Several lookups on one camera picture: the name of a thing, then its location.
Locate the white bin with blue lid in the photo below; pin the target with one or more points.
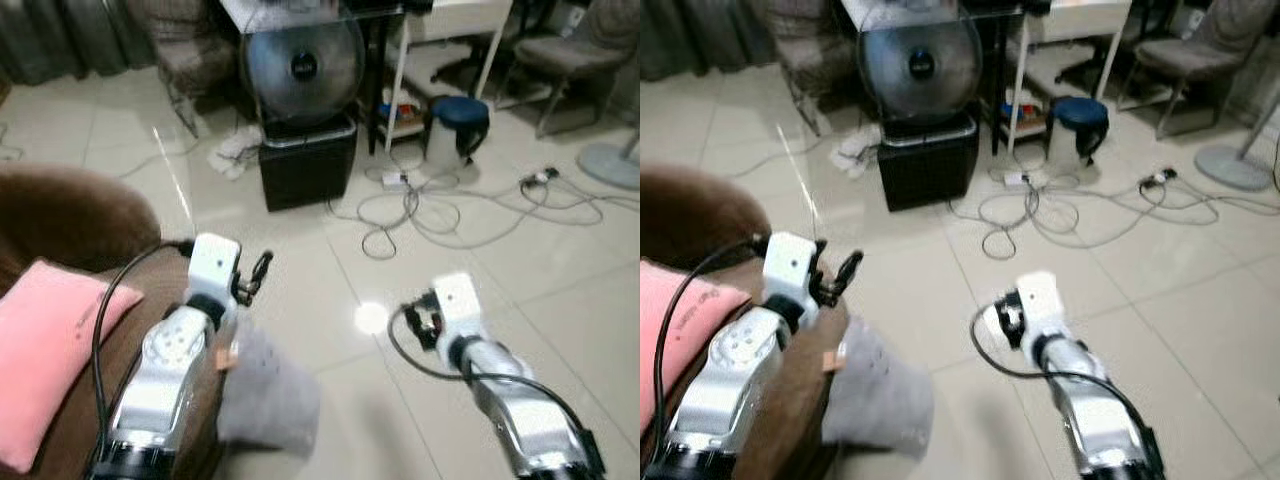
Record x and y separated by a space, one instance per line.
458 125
1078 125

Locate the white desk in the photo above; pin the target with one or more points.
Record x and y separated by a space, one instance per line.
455 18
1075 18

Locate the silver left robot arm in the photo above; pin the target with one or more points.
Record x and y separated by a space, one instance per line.
735 355
165 352

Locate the brown fabric sofa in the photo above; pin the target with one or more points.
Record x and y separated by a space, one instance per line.
70 215
700 215

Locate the black storage box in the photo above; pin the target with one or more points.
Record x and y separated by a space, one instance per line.
928 165
308 165

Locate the small orange tag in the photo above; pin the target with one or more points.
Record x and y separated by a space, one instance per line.
833 359
226 359

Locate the white crumpled cloth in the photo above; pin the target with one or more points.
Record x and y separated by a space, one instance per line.
235 150
855 150

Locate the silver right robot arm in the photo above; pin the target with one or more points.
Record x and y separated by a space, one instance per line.
520 410
1095 415

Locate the grey pillow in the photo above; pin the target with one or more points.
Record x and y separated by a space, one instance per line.
878 395
268 395

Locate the round dark floor fan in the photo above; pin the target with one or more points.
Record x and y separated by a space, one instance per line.
303 68
922 68

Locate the pink square pillow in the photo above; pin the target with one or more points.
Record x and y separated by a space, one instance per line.
50 350
680 340

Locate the black plug adapter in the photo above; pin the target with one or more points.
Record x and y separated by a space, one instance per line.
1160 178
540 178

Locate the grey curtain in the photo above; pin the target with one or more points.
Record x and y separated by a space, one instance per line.
60 35
700 35

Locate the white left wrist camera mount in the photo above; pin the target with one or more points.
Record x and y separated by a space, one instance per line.
790 262
212 262

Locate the white power strip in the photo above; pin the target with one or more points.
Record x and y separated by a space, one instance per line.
1016 178
396 179

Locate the round grey stand base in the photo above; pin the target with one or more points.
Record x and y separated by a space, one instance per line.
610 165
1232 167

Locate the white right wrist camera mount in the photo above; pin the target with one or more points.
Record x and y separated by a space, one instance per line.
460 300
1042 298

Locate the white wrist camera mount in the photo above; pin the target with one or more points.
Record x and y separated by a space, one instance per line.
790 262
212 262
1042 298
460 300

